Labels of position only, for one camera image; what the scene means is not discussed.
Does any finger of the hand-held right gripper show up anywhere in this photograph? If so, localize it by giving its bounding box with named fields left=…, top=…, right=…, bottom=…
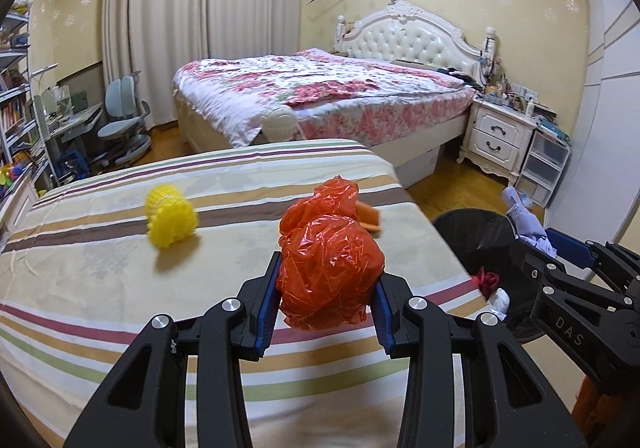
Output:
left=509, top=239, right=569, bottom=295
left=546, top=227, right=640, bottom=287

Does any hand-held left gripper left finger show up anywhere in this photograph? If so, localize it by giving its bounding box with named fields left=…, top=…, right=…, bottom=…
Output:
left=64, top=251, right=283, bottom=448

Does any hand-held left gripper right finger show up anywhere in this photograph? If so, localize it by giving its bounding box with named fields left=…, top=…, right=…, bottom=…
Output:
left=372, top=273, right=588, bottom=448

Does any light purple cloth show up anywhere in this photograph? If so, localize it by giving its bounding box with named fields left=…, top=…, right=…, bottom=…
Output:
left=502, top=185, right=558, bottom=261

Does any dark red wrapper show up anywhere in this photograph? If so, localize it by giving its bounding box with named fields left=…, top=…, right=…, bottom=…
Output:
left=472, top=267, right=501, bottom=296

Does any white plastic bag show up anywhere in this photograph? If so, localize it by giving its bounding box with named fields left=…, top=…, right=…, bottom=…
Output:
left=487, top=288, right=511, bottom=316

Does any bin with black bag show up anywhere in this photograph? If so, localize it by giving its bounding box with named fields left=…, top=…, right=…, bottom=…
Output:
left=431, top=208, right=566, bottom=344

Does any red-orange plastic bag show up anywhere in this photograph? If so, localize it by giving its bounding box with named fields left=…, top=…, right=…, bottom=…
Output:
left=277, top=177, right=386, bottom=331

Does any person's right forearm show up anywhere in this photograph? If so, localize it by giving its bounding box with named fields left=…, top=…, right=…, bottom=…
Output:
left=572, top=370, right=608, bottom=434

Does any plastic drawer unit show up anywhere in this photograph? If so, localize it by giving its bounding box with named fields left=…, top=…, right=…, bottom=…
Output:
left=517, top=128, right=571, bottom=208

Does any orange crumpled paper wad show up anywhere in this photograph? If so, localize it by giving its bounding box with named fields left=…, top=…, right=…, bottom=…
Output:
left=356, top=201, right=383, bottom=233

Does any white nightstand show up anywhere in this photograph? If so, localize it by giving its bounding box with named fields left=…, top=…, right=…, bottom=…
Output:
left=457, top=98, right=538, bottom=176

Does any yellow spiky roller toy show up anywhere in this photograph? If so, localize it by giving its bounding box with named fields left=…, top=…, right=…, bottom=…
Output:
left=145, top=184, right=200, bottom=249

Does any cluster of bottles on nightstand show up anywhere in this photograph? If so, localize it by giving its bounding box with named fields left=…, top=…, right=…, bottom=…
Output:
left=477, top=53, right=571, bottom=129

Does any striped bed sheet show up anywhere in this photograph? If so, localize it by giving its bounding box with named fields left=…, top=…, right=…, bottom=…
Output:
left=0, top=138, right=506, bottom=448

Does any white wardrobe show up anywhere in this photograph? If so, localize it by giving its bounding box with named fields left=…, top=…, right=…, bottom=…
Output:
left=570, top=0, right=640, bottom=249

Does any pink floral quilt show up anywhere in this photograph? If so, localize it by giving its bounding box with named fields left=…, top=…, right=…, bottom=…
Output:
left=172, top=48, right=478, bottom=149

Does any blue-grey desk chair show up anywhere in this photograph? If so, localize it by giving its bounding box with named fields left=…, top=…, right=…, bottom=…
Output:
left=97, top=71, right=153, bottom=166

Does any white bed with tufted headboard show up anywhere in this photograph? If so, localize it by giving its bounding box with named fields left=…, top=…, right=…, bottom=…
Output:
left=172, top=1, right=501, bottom=189

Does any white study desk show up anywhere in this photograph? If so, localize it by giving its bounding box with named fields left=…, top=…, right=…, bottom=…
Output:
left=32, top=98, right=106, bottom=189

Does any pile of colourful toys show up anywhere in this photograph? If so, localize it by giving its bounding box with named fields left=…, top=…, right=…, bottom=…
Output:
left=0, top=153, right=36, bottom=189

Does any beige curtain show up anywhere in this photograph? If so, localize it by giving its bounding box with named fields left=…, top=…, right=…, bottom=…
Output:
left=102, top=0, right=303, bottom=129

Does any white bookshelf with books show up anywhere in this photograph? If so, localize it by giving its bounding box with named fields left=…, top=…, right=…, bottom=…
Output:
left=0, top=0, right=38, bottom=164

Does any white rounded bed post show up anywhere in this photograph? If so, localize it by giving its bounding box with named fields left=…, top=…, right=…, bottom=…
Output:
left=261, top=106, right=297, bottom=143

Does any white wooden bed rail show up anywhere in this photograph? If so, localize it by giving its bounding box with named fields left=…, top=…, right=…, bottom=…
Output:
left=0, top=173, right=41, bottom=241

